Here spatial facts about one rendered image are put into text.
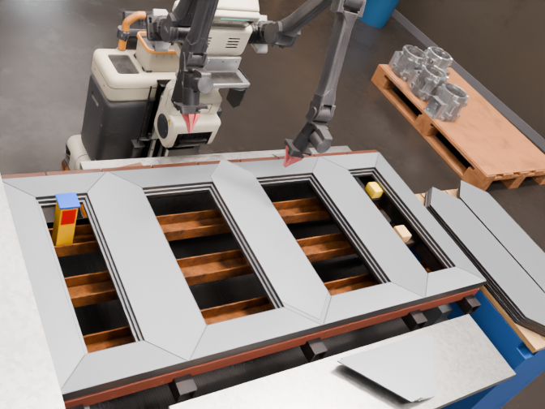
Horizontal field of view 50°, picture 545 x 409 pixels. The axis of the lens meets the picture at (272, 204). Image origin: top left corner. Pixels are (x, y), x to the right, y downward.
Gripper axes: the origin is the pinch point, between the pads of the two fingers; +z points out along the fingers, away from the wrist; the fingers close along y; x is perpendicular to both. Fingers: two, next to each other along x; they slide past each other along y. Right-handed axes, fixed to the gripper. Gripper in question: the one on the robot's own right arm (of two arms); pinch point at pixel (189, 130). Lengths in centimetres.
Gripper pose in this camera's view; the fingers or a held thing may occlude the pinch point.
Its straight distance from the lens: 205.9
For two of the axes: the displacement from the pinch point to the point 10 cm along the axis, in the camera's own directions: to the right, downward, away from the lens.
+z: -0.9, 9.4, 3.4
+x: -5.8, -3.2, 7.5
